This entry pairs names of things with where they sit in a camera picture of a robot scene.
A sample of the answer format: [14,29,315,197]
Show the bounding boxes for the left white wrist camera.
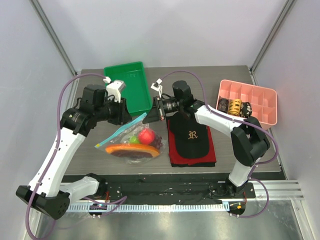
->
[103,76,126,103]

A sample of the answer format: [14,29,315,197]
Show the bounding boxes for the left aluminium frame post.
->
[29,0,77,76]

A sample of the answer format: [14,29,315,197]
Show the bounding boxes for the orange papaya slice toy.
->
[105,143,160,159]

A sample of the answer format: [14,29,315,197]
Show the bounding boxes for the yellow tiger rolled sock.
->
[227,98,242,117]

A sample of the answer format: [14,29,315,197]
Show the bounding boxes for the white slotted cable duct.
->
[66,201,230,214]

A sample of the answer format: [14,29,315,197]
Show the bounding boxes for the aluminium frame post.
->
[249,0,297,75]
[29,0,77,76]

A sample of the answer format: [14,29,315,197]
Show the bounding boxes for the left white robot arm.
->
[16,80,132,220]

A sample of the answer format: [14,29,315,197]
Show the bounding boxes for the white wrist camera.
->
[103,76,126,103]
[150,78,163,97]

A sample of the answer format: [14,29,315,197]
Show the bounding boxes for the dark patterned rolled sock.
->
[217,98,229,114]

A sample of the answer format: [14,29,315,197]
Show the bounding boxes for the black embroidered cap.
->
[169,112,210,159]

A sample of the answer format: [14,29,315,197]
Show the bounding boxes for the right aluminium frame post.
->
[249,0,297,75]

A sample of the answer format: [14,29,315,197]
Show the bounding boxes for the clear zip top bag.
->
[94,113,167,164]

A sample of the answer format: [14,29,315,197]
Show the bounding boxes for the purple toy grapes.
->
[150,134,163,150]

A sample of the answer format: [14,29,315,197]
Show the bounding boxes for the green toy fruit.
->
[129,135,140,144]

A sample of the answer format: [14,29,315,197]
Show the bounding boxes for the black floral rolled sock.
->
[239,102,253,119]

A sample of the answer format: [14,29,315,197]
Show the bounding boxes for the red and black folded cloth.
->
[166,117,217,168]

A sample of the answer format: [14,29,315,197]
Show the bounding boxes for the red toy apple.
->
[138,128,155,145]

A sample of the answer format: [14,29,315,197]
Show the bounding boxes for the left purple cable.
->
[24,72,111,240]

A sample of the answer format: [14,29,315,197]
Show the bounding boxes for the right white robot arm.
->
[143,79,270,198]

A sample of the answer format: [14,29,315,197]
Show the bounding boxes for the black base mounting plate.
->
[59,174,256,205]

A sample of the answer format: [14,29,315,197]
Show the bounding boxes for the green plastic tray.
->
[103,61,152,117]

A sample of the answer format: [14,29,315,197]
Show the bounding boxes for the pink divided organizer box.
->
[215,79,278,130]

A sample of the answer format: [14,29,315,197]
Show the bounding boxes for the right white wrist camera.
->
[150,78,163,97]

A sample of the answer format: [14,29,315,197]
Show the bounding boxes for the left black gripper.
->
[94,95,133,125]

